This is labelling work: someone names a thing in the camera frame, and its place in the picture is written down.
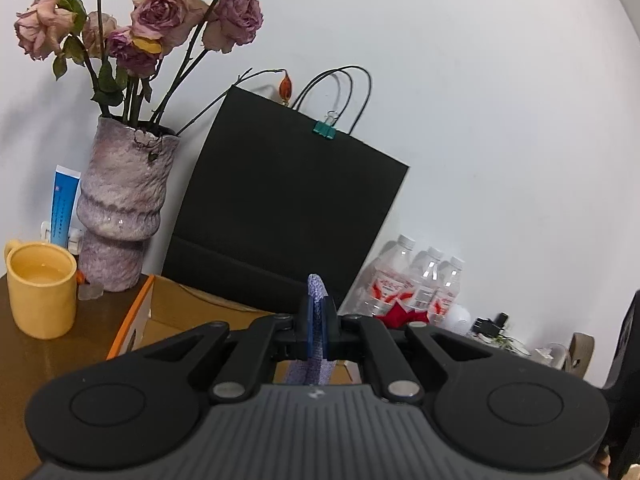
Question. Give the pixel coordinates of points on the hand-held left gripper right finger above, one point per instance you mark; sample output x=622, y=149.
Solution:
x=327, y=330

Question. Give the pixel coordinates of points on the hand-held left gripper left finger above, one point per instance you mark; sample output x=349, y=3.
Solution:
x=311, y=330

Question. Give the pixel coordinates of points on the lavender knitted cloth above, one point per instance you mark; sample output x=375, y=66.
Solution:
x=316, y=285

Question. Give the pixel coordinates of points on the cardboard box with orange rim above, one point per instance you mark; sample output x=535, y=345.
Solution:
x=175, y=305

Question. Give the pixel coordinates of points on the tan cardboard piece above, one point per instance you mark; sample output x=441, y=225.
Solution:
x=581, y=355

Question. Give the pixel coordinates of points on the red fabric piece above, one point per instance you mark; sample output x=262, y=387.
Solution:
x=400, y=314

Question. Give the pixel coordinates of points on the small glass jar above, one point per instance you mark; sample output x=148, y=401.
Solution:
x=550, y=354

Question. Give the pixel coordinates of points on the clear water bottle red label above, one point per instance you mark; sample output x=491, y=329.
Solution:
x=427, y=280
x=450, y=290
x=390, y=275

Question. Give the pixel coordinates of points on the white round speaker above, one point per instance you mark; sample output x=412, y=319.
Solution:
x=457, y=317

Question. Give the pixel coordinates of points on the black paper bag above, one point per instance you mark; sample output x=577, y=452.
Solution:
x=285, y=185

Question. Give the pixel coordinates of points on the teal binder clip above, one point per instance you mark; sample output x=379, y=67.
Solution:
x=324, y=128

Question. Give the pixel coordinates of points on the clear heart-shaped piece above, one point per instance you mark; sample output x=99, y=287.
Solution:
x=90, y=292

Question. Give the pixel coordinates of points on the purple textured vase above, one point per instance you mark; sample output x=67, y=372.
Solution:
x=125, y=195

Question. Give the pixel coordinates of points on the orange dried pod on twig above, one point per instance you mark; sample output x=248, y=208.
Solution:
x=286, y=85

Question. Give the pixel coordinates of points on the yellow ceramic mug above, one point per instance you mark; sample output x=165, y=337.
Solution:
x=42, y=305

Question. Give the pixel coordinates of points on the blue and white tube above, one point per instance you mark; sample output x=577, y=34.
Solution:
x=65, y=205

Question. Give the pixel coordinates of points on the bunch of dried roses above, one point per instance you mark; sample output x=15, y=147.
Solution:
x=160, y=10

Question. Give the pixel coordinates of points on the white wall plug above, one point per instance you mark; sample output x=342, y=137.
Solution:
x=75, y=240

